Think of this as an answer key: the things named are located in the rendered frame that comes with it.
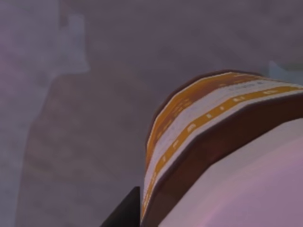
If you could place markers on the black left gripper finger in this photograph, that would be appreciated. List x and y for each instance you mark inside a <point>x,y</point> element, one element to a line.
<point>126,210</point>

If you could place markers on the brown bottle with orange label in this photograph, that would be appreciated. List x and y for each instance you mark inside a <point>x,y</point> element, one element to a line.
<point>213,146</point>

